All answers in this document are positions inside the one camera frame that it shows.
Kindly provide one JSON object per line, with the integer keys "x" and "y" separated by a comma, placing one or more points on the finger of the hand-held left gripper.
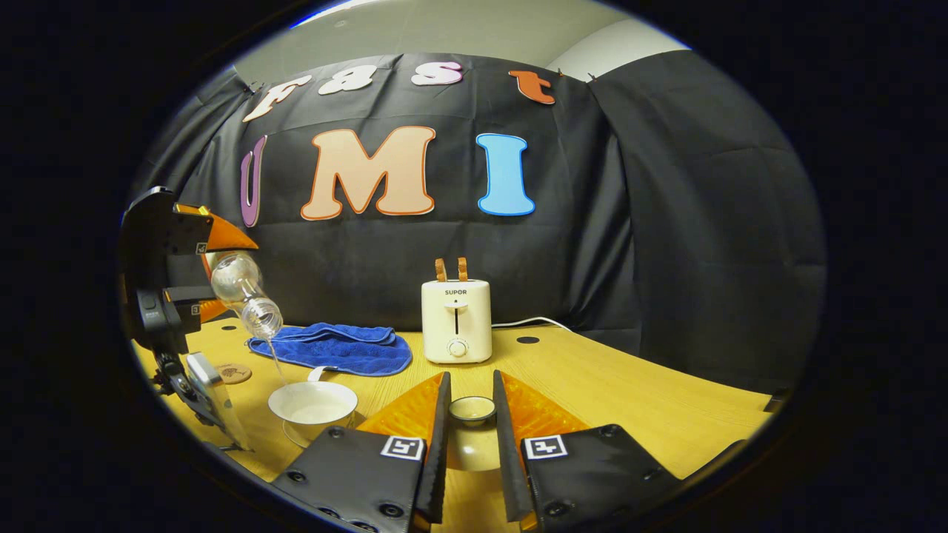
{"x": 192, "y": 229}
{"x": 185, "y": 307}

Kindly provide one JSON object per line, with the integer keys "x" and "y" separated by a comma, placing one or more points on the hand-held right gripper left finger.
{"x": 437, "y": 459}

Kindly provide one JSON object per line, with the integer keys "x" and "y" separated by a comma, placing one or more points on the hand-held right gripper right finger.
{"x": 507, "y": 459}

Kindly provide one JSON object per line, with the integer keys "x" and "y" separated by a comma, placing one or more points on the cream teacup lid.
{"x": 472, "y": 444}

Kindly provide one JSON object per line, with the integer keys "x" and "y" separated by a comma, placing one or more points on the clear water bottle orange label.
{"x": 237, "y": 285}

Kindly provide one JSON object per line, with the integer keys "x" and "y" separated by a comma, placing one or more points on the round cork coaster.
{"x": 233, "y": 373}

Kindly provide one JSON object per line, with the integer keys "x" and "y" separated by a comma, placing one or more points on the cream teacup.
{"x": 315, "y": 407}

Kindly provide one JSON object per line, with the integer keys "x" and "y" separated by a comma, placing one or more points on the white toaster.
{"x": 455, "y": 318}

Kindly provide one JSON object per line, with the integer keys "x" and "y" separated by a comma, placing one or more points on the small white tag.
{"x": 315, "y": 372}

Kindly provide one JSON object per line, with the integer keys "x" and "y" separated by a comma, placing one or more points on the blue towel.
{"x": 333, "y": 348}

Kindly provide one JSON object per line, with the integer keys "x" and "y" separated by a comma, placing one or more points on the bread slice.
{"x": 441, "y": 270}
{"x": 463, "y": 269}

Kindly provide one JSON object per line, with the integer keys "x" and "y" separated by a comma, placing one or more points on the black backdrop cloth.
{"x": 666, "y": 222}

